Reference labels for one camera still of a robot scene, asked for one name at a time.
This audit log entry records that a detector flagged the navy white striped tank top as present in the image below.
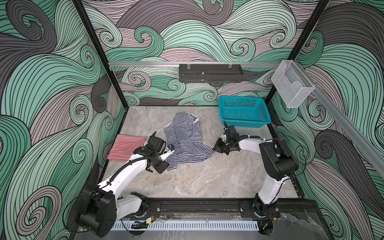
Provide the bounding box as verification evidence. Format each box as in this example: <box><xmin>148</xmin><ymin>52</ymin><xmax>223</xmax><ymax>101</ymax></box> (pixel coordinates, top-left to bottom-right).
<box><xmin>163</xmin><ymin>112</ymin><xmax>214</xmax><ymax>171</ymax></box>

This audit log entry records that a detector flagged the aluminium rail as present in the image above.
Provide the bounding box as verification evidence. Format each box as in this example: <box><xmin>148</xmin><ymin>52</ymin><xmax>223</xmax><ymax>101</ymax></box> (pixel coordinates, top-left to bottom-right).
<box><xmin>108</xmin><ymin>61</ymin><xmax>280</xmax><ymax>69</ymax></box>
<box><xmin>299</xmin><ymin>66</ymin><xmax>384</xmax><ymax>176</ymax></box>

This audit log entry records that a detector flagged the teal plastic basket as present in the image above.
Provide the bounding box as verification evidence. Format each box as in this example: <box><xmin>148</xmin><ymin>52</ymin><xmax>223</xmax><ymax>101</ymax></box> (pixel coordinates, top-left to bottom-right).
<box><xmin>219</xmin><ymin>96</ymin><xmax>271</xmax><ymax>128</ymax></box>

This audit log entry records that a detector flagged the clear plastic wall bin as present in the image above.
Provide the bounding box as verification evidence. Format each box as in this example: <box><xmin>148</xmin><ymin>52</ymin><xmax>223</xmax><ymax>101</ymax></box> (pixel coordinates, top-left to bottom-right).
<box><xmin>271</xmin><ymin>60</ymin><xmax>315</xmax><ymax>109</ymax></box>

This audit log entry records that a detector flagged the black frame post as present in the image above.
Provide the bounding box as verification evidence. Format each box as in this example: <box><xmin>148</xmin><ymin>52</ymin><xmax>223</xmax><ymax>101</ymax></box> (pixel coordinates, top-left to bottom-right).
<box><xmin>265</xmin><ymin>1</ymin><xmax>329</xmax><ymax>105</ymax></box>
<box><xmin>73</xmin><ymin>0</ymin><xmax>129</xmax><ymax>112</ymax></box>

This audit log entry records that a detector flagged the white slotted cable duct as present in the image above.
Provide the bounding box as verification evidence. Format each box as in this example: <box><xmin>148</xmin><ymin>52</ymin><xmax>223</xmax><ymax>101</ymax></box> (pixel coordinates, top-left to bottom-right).
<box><xmin>112</xmin><ymin>220</ymin><xmax>259</xmax><ymax>232</ymax></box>

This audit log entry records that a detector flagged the black perforated wall tray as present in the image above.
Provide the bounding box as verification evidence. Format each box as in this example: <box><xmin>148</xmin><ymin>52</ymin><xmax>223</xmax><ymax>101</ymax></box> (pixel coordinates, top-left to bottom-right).
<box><xmin>179</xmin><ymin>64</ymin><xmax>244</xmax><ymax>86</ymax></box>

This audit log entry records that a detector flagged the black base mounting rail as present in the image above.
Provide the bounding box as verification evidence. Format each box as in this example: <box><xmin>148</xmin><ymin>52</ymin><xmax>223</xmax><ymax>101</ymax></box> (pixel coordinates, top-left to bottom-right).
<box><xmin>119</xmin><ymin>197</ymin><xmax>322</xmax><ymax>218</ymax></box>

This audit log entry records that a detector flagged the right aluminium rail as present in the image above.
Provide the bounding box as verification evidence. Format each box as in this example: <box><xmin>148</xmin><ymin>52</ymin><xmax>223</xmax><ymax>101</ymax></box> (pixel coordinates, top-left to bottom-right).
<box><xmin>299</xmin><ymin>66</ymin><xmax>384</xmax><ymax>176</ymax></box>

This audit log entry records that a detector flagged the red white striped tank top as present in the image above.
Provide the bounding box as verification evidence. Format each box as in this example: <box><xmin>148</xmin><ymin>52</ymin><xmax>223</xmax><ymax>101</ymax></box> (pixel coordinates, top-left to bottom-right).
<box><xmin>107</xmin><ymin>135</ymin><xmax>146</xmax><ymax>161</ymax></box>

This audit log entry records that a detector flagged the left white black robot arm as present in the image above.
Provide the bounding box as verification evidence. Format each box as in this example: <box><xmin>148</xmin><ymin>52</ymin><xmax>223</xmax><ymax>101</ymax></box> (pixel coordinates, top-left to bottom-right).
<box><xmin>76</xmin><ymin>149</ymin><xmax>174</xmax><ymax>237</ymax></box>

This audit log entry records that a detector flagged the left black frame post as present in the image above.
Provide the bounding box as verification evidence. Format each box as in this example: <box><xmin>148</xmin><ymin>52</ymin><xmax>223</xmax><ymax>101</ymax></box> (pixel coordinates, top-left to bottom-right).
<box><xmin>73</xmin><ymin>0</ymin><xmax>129</xmax><ymax>112</ymax></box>

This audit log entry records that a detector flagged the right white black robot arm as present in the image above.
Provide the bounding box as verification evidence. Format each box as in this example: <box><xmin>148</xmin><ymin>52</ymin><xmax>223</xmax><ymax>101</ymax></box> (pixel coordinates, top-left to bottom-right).
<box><xmin>214</xmin><ymin>123</ymin><xmax>299</xmax><ymax>211</ymax></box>

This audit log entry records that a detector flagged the right black frame post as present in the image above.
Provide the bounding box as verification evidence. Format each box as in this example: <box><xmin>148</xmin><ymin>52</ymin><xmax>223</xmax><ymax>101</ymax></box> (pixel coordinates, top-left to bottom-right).
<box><xmin>265</xmin><ymin>1</ymin><xmax>329</xmax><ymax>105</ymax></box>

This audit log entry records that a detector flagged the back aluminium rail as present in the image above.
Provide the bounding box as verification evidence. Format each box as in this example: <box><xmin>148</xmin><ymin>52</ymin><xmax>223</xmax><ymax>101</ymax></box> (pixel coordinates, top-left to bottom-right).
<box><xmin>108</xmin><ymin>61</ymin><xmax>280</xmax><ymax>69</ymax></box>

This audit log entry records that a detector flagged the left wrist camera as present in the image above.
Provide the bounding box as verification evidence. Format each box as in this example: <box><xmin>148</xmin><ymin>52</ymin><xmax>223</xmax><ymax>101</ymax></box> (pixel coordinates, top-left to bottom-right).
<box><xmin>160</xmin><ymin>145</ymin><xmax>175</xmax><ymax>161</ymax></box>

